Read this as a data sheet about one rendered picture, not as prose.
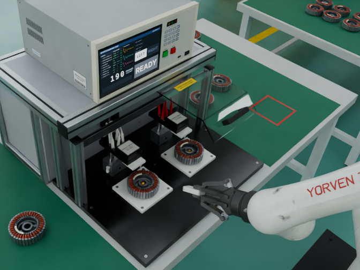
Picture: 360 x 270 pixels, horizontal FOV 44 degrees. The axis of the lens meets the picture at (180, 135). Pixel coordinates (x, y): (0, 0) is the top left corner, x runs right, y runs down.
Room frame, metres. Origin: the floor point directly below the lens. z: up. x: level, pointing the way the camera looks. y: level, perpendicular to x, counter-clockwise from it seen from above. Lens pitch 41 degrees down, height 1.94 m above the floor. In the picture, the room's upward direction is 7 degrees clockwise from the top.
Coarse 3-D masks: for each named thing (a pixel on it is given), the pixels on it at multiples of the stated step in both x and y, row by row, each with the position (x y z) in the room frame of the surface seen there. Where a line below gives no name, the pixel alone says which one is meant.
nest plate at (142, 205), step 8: (144, 168) 1.13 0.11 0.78; (128, 176) 1.08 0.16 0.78; (120, 184) 1.04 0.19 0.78; (136, 184) 1.04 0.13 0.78; (160, 184) 1.06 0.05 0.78; (120, 192) 1.00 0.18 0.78; (128, 192) 1.00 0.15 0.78; (160, 192) 1.02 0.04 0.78; (168, 192) 1.03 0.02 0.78; (128, 200) 0.97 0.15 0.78; (136, 200) 0.97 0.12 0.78; (144, 200) 0.98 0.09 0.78; (152, 200) 0.98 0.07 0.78; (136, 208) 0.95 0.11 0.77; (144, 208) 0.94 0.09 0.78
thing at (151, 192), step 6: (132, 174) 1.06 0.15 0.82; (138, 174) 1.06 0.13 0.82; (144, 174) 1.07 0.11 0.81; (150, 174) 1.07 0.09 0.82; (132, 180) 1.03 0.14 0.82; (138, 180) 1.05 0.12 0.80; (144, 180) 1.04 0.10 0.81; (150, 180) 1.06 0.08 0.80; (156, 180) 1.04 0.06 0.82; (132, 186) 1.00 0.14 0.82; (138, 186) 1.02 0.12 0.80; (144, 186) 1.02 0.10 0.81; (150, 186) 1.01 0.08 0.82; (156, 186) 1.02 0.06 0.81; (132, 192) 0.99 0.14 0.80; (138, 192) 0.98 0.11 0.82; (144, 192) 0.98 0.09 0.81; (150, 192) 0.99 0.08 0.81; (156, 192) 1.01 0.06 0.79; (138, 198) 0.98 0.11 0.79; (144, 198) 0.98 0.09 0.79
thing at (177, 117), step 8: (152, 112) 1.31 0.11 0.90; (168, 112) 1.32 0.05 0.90; (176, 112) 1.30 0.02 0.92; (160, 120) 1.27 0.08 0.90; (168, 120) 1.25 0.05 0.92; (176, 120) 1.26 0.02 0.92; (184, 120) 1.26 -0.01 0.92; (168, 128) 1.25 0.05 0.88; (176, 128) 1.23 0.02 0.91; (184, 128) 1.26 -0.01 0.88; (184, 136) 1.23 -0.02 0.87
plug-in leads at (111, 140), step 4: (116, 132) 1.13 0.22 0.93; (104, 136) 1.13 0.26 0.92; (108, 136) 1.11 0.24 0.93; (116, 136) 1.13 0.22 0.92; (104, 140) 1.12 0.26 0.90; (112, 140) 1.09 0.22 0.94; (116, 140) 1.13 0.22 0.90; (120, 140) 1.11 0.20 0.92; (112, 144) 1.09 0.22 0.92; (112, 148) 1.09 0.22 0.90
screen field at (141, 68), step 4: (156, 56) 1.24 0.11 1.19; (148, 60) 1.21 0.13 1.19; (152, 60) 1.23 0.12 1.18; (156, 60) 1.24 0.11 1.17; (136, 64) 1.17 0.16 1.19; (140, 64) 1.19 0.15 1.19; (144, 64) 1.20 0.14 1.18; (148, 64) 1.21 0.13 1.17; (152, 64) 1.23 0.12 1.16; (156, 64) 1.24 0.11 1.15; (136, 68) 1.17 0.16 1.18; (140, 68) 1.19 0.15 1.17; (144, 68) 1.20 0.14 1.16; (148, 68) 1.22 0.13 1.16; (152, 68) 1.23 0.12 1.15; (136, 72) 1.17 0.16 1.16; (140, 72) 1.19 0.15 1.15; (144, 72) 1.20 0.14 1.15; (136, 76) 1.17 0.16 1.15
